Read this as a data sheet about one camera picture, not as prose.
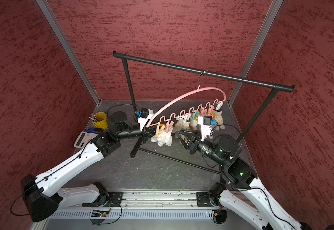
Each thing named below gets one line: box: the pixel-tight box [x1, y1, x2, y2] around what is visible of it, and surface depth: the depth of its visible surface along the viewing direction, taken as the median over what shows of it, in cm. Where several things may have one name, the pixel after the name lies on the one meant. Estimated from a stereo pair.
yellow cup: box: [92, 111, 108, 131], surface depth 97 cm
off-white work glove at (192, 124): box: [172, 118, 202, 134], surface depth 68 cm
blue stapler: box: [84, 127, 99, 134], surface depth 99 cm
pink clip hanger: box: [146, 70, 227, 138], surface depth 63 cm
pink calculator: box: [73, 131, 100, 149], surface depth 96 cm
